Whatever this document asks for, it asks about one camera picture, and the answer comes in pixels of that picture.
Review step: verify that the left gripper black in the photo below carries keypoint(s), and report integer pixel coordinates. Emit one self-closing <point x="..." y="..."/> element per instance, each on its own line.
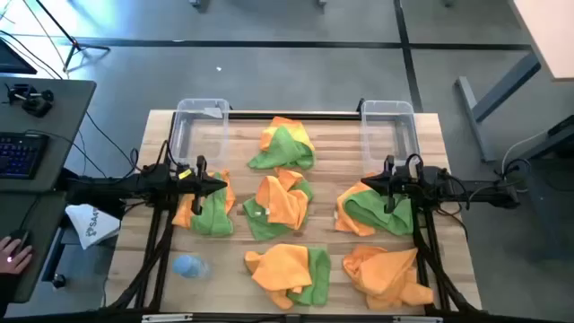
<point x="186" y="186"/>

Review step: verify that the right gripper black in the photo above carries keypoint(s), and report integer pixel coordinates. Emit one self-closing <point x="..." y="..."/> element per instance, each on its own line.
<point x="406" y="186"/>

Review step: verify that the green microfiber towel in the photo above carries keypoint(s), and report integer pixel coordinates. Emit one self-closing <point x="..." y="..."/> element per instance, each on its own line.
<point x="280" y="152"/>
<point x="381" y="215"/>
<point x="215" y="215"/>
<point x="262" y="226"/>
<point x="320" y="278"/>

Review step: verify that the orange microfiber towel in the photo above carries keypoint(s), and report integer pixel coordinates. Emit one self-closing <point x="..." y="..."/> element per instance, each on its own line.
<point x="385" y="273"/>
<point x="181" y="215"/>
<point x="278" y="269"/>
<point x="278" y="197"/>
<point x="287" y="125"/>
<point x="347" y="220"/>

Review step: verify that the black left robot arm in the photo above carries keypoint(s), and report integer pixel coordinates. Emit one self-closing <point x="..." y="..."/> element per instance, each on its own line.
<point x="112" y="186"/>

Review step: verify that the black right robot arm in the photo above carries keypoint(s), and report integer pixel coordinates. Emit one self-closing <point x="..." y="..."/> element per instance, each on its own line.
<point x="475" y="188"/>

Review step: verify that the yellow label tag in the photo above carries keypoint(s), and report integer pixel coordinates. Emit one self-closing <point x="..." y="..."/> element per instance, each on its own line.
<point x="185" y="173"/>

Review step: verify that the clear plastic bin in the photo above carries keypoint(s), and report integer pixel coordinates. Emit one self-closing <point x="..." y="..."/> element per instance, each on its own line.
<point x="199" y="134"/>
<point x="389" y="134"/>

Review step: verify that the white printed bag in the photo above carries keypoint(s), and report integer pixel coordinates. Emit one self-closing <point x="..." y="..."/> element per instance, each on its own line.
<point x="92" y="226"/>

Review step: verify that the grey desk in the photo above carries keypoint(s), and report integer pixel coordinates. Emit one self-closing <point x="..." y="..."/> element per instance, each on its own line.
<point x="54" y="116"/>

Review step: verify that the black round knob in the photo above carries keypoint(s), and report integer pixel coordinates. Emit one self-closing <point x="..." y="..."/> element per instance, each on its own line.
<point x="58" y="281"/>

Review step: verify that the dark grey table leg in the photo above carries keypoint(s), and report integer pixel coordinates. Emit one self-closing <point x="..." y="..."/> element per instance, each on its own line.
<point x="556" y="134"/>

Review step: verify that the black clamp gadget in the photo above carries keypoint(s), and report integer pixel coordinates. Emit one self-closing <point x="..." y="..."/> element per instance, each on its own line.
<point x="38" y="105"/>

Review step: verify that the black backlit keyboard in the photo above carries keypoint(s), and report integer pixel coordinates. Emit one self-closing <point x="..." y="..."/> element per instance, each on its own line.
<point x="22" y="154"/>

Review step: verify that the black tripod stand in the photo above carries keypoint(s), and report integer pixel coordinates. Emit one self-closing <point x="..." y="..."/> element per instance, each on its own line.
<point x="77" y="44"/>

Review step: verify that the person's hand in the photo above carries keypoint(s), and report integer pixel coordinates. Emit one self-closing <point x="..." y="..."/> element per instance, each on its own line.
<point x="13" y="262"/>

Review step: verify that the pale table top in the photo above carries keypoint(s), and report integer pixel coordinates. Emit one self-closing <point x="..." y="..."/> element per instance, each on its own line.
<point x="551" y="36"/>

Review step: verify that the black monitor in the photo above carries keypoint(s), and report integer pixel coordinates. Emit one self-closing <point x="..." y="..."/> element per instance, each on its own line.
<point x="13" y="63"/>

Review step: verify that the black metal rig frame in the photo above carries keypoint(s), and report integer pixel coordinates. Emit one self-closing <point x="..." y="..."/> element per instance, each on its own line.
<point x="291" y="116"/>

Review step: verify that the silver metal bracket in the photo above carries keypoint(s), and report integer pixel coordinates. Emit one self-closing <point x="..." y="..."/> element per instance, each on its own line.
<point x="417" y="319"/>
<point x="166" y="318"/>

